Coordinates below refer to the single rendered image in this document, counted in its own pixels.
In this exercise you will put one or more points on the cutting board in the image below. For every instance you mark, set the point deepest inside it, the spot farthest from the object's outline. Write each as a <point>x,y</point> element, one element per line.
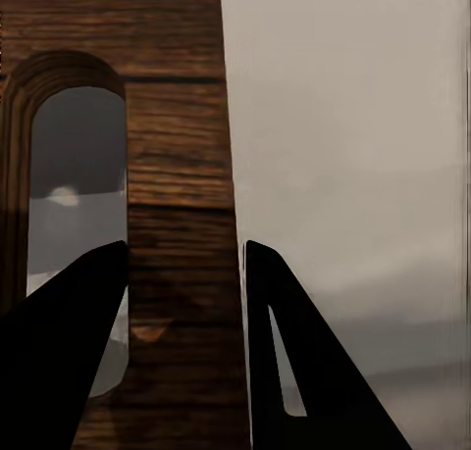
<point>185,384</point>

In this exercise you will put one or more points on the bowl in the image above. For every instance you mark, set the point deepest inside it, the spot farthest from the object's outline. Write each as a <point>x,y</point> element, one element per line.
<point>111,368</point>

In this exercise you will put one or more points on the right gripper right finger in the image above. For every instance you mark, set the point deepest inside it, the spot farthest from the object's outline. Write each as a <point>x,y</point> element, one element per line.
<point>343,413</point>

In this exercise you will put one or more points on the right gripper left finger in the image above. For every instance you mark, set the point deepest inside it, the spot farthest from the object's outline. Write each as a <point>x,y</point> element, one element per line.
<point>51,346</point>

